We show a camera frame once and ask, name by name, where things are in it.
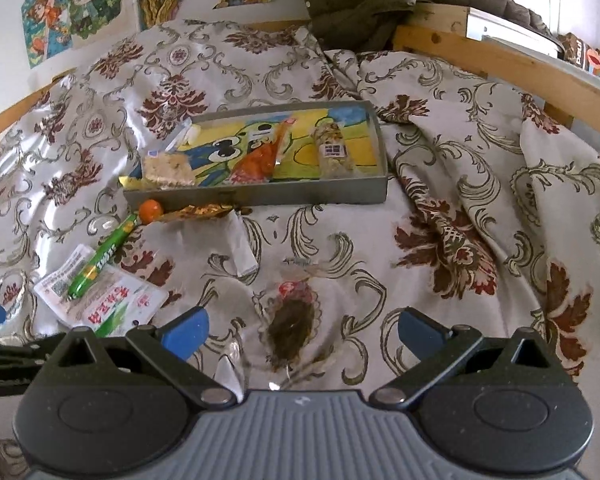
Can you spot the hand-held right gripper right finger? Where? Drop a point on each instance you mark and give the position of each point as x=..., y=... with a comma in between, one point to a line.
x=422, y=334

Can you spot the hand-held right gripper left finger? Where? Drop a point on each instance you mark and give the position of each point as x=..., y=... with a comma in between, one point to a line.
x=182, y=334

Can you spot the white and green snack packet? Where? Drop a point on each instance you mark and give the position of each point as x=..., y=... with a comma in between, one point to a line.
x=125, y=305

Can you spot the clear packet with dark snack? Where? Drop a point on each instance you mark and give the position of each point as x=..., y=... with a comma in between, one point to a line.
x=290, y=325

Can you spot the green snack stick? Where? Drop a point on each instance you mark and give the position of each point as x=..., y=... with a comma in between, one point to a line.
x=100, y=260

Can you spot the gold foil snack packet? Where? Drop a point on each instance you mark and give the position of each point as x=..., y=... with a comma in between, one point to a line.
x=200, y=211

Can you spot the grey tray with cartoon print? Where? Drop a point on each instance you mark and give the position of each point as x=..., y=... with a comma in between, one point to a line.
x=260, y=192

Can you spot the puffed rice cracker packet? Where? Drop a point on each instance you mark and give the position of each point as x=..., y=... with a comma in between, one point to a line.
x=167, y=170

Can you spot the orange snack packet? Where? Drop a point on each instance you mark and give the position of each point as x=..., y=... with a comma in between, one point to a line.
x=255, y=162

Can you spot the nut bar packet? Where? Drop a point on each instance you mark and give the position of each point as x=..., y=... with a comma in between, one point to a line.
x=332, y=160

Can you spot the white narrow packet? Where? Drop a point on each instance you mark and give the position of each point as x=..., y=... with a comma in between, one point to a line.
x=242, y=250

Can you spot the small orange ball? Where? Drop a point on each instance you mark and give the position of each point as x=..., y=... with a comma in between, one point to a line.
x=149, y=211

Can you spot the orange-haired cartoon girl poster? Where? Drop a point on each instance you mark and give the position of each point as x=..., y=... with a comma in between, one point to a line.
x=45, y=30

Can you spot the colourful printed box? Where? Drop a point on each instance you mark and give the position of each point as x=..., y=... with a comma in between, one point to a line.
x=587, y=60

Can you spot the blond cartoon character poster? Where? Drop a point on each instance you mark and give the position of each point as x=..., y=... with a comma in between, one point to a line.
x=97, y=0

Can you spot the wooden bed frame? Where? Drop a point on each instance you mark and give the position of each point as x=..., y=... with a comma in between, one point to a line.
x=480, y=50

